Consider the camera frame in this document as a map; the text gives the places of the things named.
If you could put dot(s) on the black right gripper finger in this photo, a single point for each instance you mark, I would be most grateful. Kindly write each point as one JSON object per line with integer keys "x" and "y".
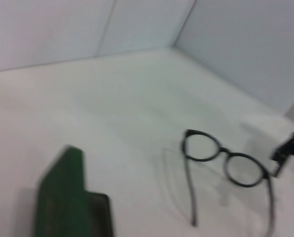
{"x": 285, "y": 151}

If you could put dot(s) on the black round glasses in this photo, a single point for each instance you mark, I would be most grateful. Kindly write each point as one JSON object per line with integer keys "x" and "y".
{"x": 224, "y": 150}

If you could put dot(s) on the green glasses case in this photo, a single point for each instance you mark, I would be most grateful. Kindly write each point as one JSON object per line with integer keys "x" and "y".
{"x": 60, "y": 197}

